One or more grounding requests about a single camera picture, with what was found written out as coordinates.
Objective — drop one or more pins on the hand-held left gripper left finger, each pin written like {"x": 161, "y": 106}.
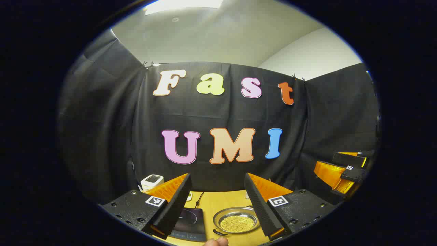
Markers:
{"x": 172, "y": 212}

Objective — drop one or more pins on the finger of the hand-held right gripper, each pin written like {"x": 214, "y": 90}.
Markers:
{"x": 353, "y": 175}
{"x": 348, "y": 159}

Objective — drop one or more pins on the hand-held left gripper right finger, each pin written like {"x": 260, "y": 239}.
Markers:
{"x": 259, "y": 212}

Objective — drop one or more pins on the stainless steel pot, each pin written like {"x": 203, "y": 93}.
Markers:
{"x": 239, "y": 212}

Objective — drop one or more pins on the black induction cooktop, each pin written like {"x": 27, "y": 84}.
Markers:
{"x": 191, "y": 222}

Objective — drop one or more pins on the pile of soybeans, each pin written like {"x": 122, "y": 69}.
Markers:
{"x": 237, "y": 223}

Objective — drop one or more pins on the white toaster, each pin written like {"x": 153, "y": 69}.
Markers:
{"x": 152, "y": 182}

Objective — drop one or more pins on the ceiling light panel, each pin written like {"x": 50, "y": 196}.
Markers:
{"x": 184, "y": 5}

